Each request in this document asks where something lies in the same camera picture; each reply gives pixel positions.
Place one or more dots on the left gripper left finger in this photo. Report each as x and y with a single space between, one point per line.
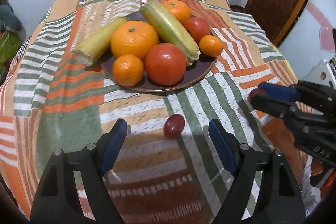
56 199

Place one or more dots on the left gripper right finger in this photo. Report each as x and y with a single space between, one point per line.
279 199

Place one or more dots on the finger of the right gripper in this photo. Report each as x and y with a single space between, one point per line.
298 122
288 92

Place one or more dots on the dark red grape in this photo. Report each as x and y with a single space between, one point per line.
254 92
174 126

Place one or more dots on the small mandarin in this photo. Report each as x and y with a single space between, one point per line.
127 70
211 45

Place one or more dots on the red tomato front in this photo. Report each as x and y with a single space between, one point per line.
197 27

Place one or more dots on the red tomato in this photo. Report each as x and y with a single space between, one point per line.
165 64
197 27

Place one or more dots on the red tomato back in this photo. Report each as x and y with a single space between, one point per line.
165 64

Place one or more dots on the corn cob yellow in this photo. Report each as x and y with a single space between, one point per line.
91 49

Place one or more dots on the corn cob green husk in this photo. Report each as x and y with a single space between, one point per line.
170 30

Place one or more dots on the large orange with sticker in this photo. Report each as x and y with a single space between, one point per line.
133 38

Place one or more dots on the striped patchwork bed blanket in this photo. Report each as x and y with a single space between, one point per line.
51 101

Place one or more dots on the green storage box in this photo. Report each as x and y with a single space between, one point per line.
10 44

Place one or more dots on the grey plush toy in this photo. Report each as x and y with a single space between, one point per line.
8 20

